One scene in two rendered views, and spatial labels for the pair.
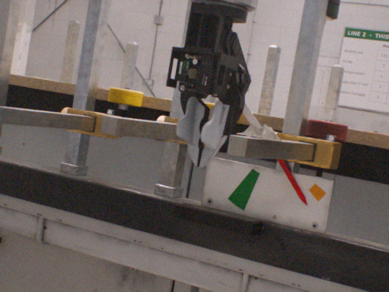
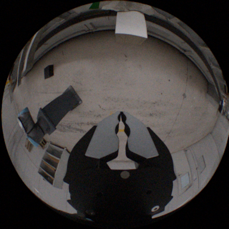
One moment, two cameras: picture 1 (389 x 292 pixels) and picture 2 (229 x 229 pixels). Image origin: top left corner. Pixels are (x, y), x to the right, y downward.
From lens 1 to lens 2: 104 cm
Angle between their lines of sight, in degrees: 116
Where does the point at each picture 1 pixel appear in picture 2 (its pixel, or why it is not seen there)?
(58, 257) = not seen: hidden behind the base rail
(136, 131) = (34, 48)
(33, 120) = (20, 69)
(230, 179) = (85, 6)
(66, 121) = (23, 54)
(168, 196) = (64, 21)
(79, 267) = not seen: hidden behind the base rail
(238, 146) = (131, 40)
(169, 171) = (58, 19)
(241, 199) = (94, 7)
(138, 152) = not seen: outside the picture
